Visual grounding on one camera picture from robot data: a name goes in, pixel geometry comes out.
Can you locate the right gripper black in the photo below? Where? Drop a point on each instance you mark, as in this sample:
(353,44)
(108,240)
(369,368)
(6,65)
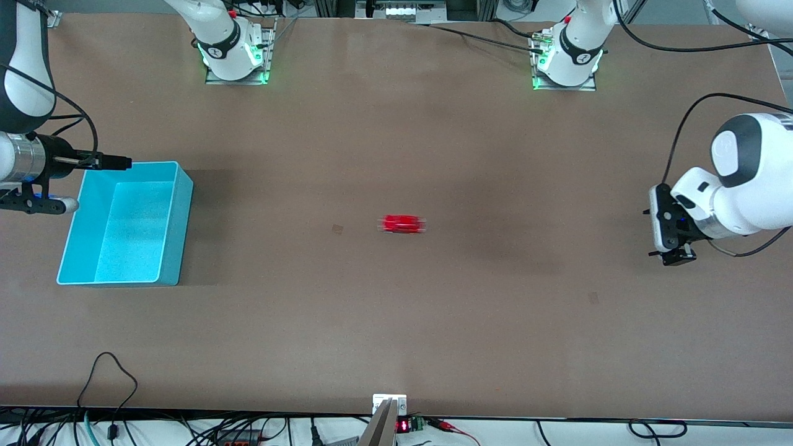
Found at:
(57,158)

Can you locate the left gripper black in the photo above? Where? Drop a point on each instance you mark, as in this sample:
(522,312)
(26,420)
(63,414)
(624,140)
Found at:
(683,233)

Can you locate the red beetle toy car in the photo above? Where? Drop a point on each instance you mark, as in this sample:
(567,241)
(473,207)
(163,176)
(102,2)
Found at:
(403,223)

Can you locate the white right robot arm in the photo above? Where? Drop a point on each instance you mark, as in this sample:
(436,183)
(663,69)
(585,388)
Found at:
(25,62)

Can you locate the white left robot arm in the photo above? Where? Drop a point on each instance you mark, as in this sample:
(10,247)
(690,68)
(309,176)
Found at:
(756,186)

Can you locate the blue plastic box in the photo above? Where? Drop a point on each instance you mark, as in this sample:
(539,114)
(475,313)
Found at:
(133,229)

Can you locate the red clip lead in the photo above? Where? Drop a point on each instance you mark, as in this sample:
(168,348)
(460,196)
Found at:
(446,425)

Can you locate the grey orange power strip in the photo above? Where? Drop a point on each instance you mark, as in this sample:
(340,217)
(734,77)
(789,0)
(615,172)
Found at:
(238,438)

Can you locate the red display electronics module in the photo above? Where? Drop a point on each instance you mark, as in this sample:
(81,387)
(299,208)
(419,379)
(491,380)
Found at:
(404,426)

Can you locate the lit background device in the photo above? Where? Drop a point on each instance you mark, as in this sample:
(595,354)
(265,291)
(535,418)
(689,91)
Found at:
(403,9)

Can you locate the small metal corner bracket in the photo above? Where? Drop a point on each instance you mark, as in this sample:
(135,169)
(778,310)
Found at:
(54,18)

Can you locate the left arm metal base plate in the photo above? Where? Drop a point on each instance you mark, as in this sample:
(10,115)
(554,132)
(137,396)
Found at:
(588,87)

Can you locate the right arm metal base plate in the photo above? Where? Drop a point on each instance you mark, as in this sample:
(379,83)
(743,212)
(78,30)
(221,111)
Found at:
(271,49)

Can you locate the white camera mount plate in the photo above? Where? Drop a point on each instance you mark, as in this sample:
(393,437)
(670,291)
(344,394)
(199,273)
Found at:
(378,401)

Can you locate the grey metal mount bar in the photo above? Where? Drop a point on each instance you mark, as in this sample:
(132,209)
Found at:
(379,430)

